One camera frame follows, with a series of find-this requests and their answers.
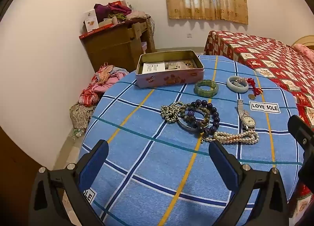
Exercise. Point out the bed with red bedspread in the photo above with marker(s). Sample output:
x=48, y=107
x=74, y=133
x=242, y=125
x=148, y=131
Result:
x=267, y=54

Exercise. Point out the brown cardboard cabinet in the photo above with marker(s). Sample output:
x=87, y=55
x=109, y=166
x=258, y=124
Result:
x=110, y=49

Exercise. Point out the pink pillow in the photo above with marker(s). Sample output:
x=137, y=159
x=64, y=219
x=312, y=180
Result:
x=304, y=50

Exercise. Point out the pale jade bangle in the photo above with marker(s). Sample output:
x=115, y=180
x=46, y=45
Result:
x=235, y=89

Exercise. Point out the heap of pink red clothes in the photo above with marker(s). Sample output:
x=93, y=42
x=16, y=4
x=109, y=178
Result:
x=103, y=82

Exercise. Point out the flat red box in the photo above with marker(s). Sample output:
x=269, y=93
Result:
x=93, y=32

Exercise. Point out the white carton box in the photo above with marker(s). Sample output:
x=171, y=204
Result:
x=90, y=20

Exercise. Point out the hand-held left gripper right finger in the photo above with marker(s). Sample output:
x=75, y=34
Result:
x=222, y=164

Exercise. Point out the wooden headboard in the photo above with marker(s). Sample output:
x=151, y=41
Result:
x=304, y=38

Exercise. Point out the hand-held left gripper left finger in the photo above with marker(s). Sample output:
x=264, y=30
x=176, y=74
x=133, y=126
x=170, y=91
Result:
x=93, y=161

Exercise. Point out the pile of clothes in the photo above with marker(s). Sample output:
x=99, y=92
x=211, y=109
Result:
x=117, y=9

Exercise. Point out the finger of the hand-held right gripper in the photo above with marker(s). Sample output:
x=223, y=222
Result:
x=300, y=128

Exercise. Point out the silver bangle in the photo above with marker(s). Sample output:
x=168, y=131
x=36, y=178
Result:
x=186, y=127

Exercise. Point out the silver wristwatch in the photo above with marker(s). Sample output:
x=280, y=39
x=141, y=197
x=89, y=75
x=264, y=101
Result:
x=247, y=120

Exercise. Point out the floral cloth bag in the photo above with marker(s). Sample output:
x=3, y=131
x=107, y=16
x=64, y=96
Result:
x=79, y=115

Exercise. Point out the crumpled plastic wrapper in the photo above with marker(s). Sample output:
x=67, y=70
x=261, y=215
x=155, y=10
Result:
x=78, y=133

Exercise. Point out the pink tin box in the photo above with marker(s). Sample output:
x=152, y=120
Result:
x=169, y=79

